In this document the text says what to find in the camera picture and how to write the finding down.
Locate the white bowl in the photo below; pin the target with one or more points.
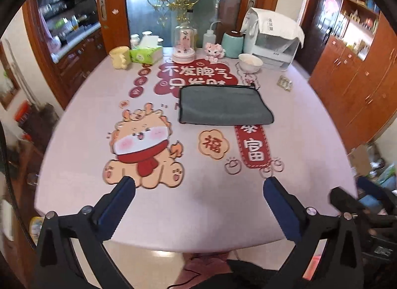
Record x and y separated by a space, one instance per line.
250 62

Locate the dark blue cloth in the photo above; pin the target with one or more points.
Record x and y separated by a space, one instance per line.
373 191

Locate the white cloth cover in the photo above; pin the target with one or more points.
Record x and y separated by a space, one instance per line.
273 23

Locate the white countertop appliance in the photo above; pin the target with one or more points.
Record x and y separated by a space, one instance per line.
273 48

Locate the grey towel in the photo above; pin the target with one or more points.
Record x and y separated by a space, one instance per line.
223 104

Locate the cardboard box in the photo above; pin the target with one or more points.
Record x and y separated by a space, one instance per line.
359 160

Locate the pink plush toy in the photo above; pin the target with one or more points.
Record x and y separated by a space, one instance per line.
214 52

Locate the silver blister pack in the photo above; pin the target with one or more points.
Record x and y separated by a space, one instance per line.
284 83

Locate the wooden glass-front cabinet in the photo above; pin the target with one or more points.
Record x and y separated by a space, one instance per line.
68 37

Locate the wooden cabinet with shelves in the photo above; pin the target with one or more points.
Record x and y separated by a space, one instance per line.
350 68

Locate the green tissue box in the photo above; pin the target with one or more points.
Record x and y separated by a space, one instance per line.
145 53

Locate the white squeeze bottle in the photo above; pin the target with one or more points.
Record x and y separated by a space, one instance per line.
209 39

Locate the mint green canister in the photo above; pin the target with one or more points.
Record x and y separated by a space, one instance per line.
232 43

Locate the person's dark clothing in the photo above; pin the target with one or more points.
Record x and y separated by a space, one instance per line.
251 276

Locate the glass dome with pink base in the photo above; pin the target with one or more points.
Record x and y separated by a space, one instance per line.
184 43

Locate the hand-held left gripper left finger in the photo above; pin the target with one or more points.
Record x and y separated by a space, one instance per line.
114 206

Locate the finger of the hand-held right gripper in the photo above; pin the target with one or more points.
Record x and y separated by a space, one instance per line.
345 200

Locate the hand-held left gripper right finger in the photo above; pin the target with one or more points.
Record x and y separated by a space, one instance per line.
283 206

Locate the small white bottle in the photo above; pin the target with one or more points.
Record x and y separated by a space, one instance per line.
134 42

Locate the yellow cup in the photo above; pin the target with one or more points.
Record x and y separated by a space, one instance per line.
119 57

